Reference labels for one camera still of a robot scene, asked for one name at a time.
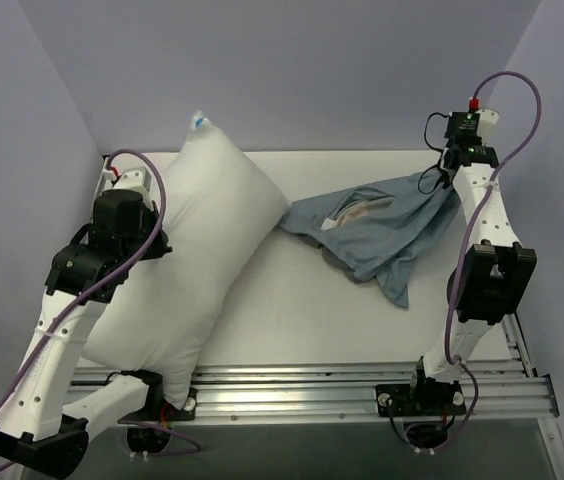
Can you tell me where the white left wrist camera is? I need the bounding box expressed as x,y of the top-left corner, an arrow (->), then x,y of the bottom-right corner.
102,167 -> 152,198

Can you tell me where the blue grey pillowcase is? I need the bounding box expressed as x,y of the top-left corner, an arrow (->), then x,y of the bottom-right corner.
279,172 -> 461,309

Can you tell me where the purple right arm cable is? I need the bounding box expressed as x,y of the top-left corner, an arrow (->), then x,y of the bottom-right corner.
391,72 -> 546,451

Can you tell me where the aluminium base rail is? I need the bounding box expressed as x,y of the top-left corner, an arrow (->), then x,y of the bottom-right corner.
69,362 -> 561,426

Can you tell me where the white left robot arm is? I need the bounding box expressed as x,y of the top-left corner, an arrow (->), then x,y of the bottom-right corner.
0,188 -> 171,479

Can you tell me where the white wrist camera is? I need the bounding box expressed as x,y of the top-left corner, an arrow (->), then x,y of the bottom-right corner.
102,167 -> 152,198
444,97 -> 500,148

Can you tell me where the white pillow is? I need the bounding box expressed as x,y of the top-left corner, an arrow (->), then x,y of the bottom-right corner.
82,112 -> 290,408

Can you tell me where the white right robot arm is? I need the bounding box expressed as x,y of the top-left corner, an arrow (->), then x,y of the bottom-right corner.
405,146 -> 537,413

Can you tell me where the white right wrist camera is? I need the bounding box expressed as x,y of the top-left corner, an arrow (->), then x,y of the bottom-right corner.
444,97 -> 500,148

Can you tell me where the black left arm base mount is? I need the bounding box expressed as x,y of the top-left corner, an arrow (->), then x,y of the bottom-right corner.
120,386 -> 198,424

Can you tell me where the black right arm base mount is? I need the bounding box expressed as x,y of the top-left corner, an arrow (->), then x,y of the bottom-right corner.
375,382 -> 467,417

